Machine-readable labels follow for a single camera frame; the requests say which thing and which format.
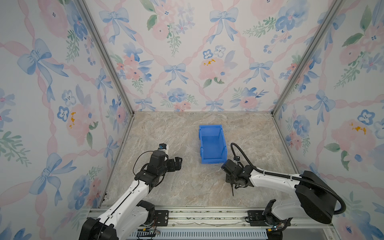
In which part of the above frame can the blue plastic bin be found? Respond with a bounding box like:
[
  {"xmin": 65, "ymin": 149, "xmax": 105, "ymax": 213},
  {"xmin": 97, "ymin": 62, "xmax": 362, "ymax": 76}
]
[{"xmin": 199, "ymin": 125, "xmax": 228, "ymax": 164}]

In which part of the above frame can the left thin black cable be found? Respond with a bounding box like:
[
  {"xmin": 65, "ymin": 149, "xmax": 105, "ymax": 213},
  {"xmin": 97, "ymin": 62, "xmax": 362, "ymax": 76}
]
[{"xmin": 132, "ymin": 150, "xmax": 154, "ymax": 175}]

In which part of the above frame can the right aluminium corner post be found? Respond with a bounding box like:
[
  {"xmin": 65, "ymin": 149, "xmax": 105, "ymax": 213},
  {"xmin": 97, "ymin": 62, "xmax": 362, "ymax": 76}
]
[{"xmin": 271, "ymin": 0, "xmax": 343, "ymax": 117}]

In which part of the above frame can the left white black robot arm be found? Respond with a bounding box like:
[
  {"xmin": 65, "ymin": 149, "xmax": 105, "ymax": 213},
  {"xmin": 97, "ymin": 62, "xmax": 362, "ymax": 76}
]
[{"xmin": 79, "ymin": 145, "xmax": 183, "ymax": 240}]

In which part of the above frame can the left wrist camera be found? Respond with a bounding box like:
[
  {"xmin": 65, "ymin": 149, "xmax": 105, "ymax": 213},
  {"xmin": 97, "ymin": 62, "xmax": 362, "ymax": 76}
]
[{"xmin": 158, "ymin": 143, "xmax": 168, "ymax": 152}]

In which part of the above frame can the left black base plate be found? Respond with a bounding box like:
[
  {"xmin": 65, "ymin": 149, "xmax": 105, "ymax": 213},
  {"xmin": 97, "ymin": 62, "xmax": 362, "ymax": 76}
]
[{"xmin": 150, "ymin": 210, "xmax": 170, "ymax": 227}]

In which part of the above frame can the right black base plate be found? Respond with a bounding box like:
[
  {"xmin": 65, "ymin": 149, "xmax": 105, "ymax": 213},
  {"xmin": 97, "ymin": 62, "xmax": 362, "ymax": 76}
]
[{"xmin": 245, "ymin": 210, "xmax": 291, "ymax": 228}]

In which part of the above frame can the aluminium mounting rail frame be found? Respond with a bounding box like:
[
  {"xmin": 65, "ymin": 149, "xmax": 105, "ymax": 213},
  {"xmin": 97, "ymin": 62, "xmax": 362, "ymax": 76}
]
[{"xmin": 80, "ymin": 205, "xmax": 340, "ymax": 240}]

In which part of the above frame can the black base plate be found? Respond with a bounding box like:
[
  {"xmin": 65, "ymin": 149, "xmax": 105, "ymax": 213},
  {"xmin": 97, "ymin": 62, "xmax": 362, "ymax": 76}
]
[
  {"xmin": 245, "ymin": 210, "xmax": 291, "ymax": 228},
  {"xmin": 150, "ymin": 210, "xmax": 170, "ymax": 227}
]

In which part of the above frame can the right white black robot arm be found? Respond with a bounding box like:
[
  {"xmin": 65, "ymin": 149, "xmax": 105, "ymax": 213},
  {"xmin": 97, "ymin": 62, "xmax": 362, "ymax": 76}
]
[{"xmin": 222, "ymin": 160, "xmax": 346, "ymax": 231}]

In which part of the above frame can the right black corrugated cable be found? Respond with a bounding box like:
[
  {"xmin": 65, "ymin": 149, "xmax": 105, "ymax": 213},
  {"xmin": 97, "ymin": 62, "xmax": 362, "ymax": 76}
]
[{"xmin": 230, "ymin": 142, "xmax": 347, "ymax": 215}]

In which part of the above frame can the aluminium corner post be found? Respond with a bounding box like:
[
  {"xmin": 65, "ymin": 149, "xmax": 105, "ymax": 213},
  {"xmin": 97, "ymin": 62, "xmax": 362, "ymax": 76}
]
[
  {"xmin": 74, "ymin": 0, "xmax": 134, "ymax": 117},
  {"xmin": 271, "ymin": 0, "xmax": 343, "ymax": 117}
]

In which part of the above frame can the left aluminium corner post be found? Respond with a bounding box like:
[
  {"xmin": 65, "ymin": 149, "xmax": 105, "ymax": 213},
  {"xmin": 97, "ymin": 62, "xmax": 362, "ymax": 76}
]
[{"xmin": 74, "ymin": 0, "xmax": 134, "ymax": 117}]

